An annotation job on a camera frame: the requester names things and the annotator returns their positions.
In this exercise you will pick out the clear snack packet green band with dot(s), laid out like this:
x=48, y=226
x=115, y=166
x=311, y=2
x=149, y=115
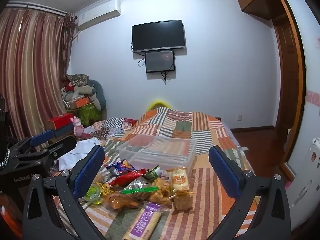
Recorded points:
x=138, y=190

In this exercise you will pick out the red box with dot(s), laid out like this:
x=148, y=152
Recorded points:
x=60, y=121

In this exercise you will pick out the small black wall monitor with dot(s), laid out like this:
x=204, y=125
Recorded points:
x=160, y=61

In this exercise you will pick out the yellow puff snack packet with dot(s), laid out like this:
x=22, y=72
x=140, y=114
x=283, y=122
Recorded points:
x=162, y=191

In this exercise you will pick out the orange clear snack packet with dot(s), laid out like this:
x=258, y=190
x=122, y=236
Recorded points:
x=120, y=200

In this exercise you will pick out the white air conditioner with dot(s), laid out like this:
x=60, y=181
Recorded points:
x=100, y=15

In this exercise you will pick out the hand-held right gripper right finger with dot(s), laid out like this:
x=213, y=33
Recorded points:
x=223, y=172

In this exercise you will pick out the white cloth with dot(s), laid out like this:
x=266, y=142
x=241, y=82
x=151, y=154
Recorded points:
x=80, y=150

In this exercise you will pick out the large black wall television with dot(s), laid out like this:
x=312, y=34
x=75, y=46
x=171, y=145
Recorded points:
x=158, y=35

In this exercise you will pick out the checkered patchwork quilt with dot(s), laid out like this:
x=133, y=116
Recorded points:
x=112, y=126

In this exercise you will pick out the white cracker packet purple label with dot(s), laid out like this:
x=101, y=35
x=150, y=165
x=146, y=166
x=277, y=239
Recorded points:
x=146, y=220

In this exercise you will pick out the white wall socket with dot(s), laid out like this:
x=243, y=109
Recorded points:
x=239, y=118

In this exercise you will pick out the clear packet of brown cake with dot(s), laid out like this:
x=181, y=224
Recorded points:
x=183, y=201

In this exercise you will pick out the yellow plastic object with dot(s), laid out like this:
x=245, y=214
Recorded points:
x=157, y=103

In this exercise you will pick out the grey plush toy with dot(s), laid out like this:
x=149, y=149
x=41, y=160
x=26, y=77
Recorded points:
x=80, y=91

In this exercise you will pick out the dark green snack packet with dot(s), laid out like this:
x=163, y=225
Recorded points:
x=152, y=173

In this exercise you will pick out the clear plastic storage container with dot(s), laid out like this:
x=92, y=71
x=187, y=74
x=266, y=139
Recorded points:
x=160, y=152

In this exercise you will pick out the dark flat box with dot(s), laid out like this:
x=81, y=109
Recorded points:
x=63, y=130

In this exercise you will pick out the floral cushion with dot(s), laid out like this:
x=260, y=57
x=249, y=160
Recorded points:
x=78, y=79

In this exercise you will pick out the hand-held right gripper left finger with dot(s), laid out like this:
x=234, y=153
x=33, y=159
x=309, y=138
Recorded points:
x=87, y=172

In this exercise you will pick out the yellow crisps packet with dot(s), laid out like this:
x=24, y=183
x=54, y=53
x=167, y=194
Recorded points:
x=107, y=188

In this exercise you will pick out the blue snack packet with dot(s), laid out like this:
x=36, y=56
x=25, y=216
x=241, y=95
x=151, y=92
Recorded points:
x=120, y=165

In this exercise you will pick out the striped red curtain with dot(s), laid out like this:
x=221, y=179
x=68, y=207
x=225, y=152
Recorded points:
x=35, y=67

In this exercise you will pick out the patchwork striped blanket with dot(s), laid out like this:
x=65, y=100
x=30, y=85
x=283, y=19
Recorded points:
x=210, y=130

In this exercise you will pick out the pink rabbit toy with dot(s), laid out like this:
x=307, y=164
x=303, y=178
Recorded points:
x=78, y=127

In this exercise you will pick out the grey round cushion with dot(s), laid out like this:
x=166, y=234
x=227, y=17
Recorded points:
x=100, y=95

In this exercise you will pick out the green jelly cup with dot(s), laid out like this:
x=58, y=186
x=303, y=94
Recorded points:
x=93, y=193

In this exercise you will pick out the orange cardboard box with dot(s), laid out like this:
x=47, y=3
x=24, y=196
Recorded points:
x=81, y=102

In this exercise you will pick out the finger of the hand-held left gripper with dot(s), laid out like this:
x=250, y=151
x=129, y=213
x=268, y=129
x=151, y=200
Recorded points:
x=41, y=138
x=62, y=146

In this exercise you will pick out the wooden door frame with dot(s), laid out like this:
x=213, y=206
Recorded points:
x=287, y=80

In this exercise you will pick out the red snack packet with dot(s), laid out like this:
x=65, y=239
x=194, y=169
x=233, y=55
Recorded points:
x=127, y=177

